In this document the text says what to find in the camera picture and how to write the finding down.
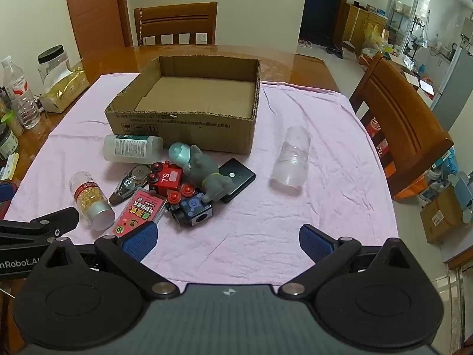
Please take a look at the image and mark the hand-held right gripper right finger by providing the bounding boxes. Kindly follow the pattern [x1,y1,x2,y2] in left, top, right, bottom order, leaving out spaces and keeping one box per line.
[278,224,420,299]

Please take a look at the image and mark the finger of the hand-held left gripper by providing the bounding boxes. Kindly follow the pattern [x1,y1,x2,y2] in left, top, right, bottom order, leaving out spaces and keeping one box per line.
[0,207,80,246]

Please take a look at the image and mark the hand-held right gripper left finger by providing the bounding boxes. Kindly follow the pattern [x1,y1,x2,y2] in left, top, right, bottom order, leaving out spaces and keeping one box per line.
[46,222,180,300]

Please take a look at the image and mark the pink card case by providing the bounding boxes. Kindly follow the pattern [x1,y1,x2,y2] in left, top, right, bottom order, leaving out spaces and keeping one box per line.
[112,187,168,234]

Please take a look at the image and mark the clear bottle of yellow capsules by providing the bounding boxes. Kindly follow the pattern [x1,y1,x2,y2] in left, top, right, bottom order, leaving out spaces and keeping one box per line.
[69,171,116,232]

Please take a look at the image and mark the clear correction tape dispenser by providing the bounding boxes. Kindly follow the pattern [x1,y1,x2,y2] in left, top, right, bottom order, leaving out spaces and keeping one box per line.
[108,164,152,206]

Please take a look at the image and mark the black toy train block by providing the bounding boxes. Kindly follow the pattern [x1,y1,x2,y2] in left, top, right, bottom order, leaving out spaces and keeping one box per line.
[165,185,214,227]

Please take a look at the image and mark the clear plastic cup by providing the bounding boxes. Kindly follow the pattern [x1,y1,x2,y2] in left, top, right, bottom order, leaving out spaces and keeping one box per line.
[269,126,313,193]

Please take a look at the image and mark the white plastic box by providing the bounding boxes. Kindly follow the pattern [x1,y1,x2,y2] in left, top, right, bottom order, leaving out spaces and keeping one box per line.
[103,134,164,162]

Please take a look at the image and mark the cardboard box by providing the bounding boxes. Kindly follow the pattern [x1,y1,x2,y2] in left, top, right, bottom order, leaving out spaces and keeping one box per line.
[419,185,466,245]
[104,55,262,155]

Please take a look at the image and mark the red toy train block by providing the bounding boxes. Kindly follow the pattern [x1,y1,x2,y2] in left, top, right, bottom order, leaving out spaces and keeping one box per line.
[148,161,184,196]

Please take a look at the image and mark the pink cloth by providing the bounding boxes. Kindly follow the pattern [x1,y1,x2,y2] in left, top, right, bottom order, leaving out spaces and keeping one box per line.
[4,73,400,289]

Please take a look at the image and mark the dark jar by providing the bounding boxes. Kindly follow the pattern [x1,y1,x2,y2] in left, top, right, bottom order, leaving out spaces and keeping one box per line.
[0,124,21,161]

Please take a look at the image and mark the grey animal figurine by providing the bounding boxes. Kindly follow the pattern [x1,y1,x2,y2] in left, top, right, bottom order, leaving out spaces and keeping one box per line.
[169,142,233,203]

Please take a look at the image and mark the black power bank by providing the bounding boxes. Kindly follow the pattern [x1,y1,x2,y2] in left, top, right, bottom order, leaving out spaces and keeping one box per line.
[218,158,257,203]

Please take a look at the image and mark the green-capped small bottle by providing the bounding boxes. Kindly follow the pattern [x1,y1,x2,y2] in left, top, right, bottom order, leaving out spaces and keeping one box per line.
[2,113,23,137]

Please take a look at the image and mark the red packages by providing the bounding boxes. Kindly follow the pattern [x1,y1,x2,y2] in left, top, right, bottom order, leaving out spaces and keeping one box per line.
[364,114,393,178]

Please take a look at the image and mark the clear plastic water bottle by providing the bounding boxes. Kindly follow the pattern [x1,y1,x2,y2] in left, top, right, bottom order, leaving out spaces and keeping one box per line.
[0,56,41,129]

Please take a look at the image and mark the cardboard box on floor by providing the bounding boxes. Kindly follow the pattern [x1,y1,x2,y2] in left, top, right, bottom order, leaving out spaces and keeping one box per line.
[419,185,466,245]

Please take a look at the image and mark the gold foil bag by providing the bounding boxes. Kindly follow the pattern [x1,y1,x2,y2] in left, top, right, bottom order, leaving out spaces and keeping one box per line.
[39,67,90,113]

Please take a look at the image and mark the wooden chair with grooved back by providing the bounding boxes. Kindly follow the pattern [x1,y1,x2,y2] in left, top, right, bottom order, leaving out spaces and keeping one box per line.
[349,54,454,198]

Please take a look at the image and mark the clear jar with black lid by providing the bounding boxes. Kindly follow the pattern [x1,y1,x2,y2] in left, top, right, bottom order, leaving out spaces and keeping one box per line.
[38,45,72,89]

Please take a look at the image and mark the brown wooden door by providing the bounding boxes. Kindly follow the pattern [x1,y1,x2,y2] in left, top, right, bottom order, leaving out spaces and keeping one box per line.
[62,0,133,67]

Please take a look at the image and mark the grey refrigerator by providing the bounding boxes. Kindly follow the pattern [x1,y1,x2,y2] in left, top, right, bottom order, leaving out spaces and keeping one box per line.
[430,37,473,132]

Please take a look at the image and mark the yellow plastic bag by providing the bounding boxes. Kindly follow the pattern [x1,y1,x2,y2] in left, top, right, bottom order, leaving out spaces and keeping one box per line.
[364,22,394,54]

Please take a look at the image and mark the wooden chair with slatted back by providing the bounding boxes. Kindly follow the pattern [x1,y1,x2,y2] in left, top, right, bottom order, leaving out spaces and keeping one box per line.
[134,2,218,47]

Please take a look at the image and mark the wooden cabinet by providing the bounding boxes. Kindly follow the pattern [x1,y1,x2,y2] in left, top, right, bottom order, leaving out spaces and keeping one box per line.
[345,3,388,56]

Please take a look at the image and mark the dark inner door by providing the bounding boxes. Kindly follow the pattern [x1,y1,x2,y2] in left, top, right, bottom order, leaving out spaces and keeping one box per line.
[299,0,351,45]

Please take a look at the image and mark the metal shelf rack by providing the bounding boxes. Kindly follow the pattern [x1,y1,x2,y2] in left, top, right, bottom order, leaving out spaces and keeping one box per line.
[388,0,424,45]

